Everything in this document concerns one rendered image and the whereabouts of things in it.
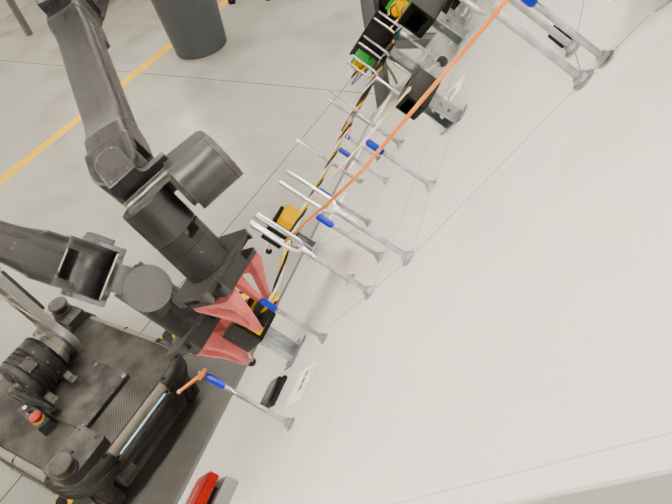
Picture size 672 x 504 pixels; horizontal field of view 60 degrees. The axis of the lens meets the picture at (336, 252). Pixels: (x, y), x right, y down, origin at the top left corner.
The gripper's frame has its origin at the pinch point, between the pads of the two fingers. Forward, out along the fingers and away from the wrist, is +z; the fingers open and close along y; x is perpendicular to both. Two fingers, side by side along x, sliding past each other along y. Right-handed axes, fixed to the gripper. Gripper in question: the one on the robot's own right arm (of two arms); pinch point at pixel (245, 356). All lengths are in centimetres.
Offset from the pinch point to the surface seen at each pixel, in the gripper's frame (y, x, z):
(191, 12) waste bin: 265, 227, -81
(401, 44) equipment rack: 95, 13, 0
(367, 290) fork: 1.5, -30.3, -0.6
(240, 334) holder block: -2.1, -10.7, -5.0
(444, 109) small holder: 25.8, -34.5, -2.9
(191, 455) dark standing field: 8, 120, 34
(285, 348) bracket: 0.3, -9.7, 1.5
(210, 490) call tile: -19.4, -12.8, 0.1
